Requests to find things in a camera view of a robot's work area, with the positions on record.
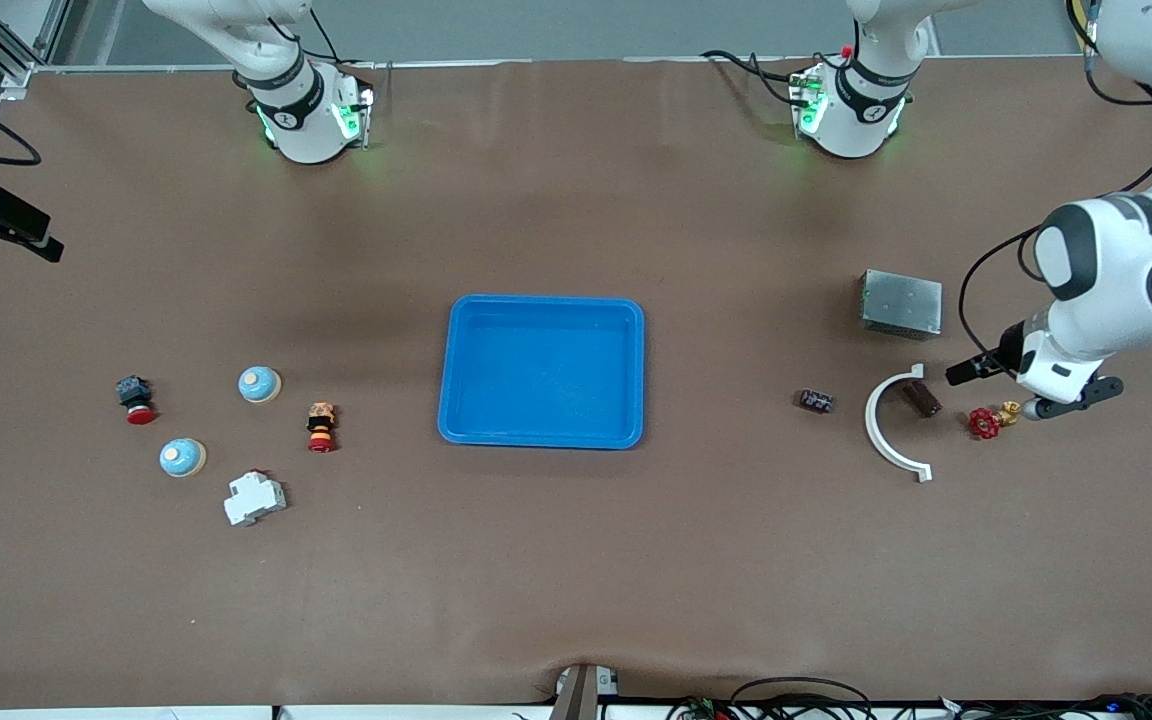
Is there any large brown electrolytic capacitor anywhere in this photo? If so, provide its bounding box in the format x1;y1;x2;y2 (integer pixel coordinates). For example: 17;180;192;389
901;378;943;419

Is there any blue call bell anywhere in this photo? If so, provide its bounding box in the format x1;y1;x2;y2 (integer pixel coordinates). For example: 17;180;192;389
237;366;283;405
159;438;207;479

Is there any blue plastic tray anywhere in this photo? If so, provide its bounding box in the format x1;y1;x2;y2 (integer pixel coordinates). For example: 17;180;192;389
437;294;646;450

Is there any grey metal power supply box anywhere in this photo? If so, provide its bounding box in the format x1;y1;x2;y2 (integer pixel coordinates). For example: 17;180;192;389
858;268;944;342

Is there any red emergency stop button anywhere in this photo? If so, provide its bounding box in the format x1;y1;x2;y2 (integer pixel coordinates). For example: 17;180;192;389
116;375;160;427

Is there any white circuit breaker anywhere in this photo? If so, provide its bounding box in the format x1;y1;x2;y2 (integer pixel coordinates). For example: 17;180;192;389
223;468;288;528

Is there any red handle brass valve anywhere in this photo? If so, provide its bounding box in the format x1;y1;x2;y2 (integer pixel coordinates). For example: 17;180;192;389
968;400;1023;442

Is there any white curved plastic bracket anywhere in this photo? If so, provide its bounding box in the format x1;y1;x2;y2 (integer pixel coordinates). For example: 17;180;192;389
864;362;935;484

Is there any aluminium frame profile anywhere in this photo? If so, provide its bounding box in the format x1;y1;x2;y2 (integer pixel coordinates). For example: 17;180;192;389
0;0;72;101

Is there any orange black push button switch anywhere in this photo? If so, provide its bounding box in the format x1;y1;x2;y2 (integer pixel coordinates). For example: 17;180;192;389
306;401;339;454

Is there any black cable bundle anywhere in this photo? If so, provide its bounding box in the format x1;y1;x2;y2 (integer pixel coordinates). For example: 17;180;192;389
936;690;1152;720

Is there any black base cable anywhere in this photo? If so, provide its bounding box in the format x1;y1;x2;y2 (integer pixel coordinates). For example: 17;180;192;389
701;50;807;106
276;5;377;71

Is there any black cable loop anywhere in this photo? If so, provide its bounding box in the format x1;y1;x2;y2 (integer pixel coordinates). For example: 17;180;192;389
664;676;877;720

